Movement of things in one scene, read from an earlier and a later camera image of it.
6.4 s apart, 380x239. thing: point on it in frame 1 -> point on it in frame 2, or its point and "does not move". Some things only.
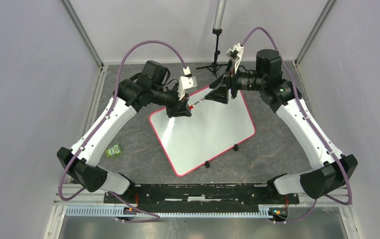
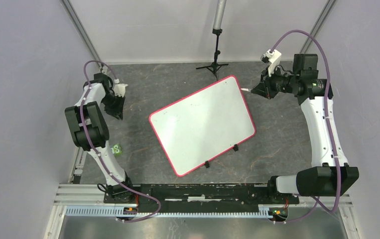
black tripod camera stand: (219, 15) does not move
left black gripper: (180, 109) -> (118, 111)
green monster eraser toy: (113, 151) does not move
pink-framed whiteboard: (213, 127) does not move
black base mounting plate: (200, 197) does not move
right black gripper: (220, 93) -> (265, 89)
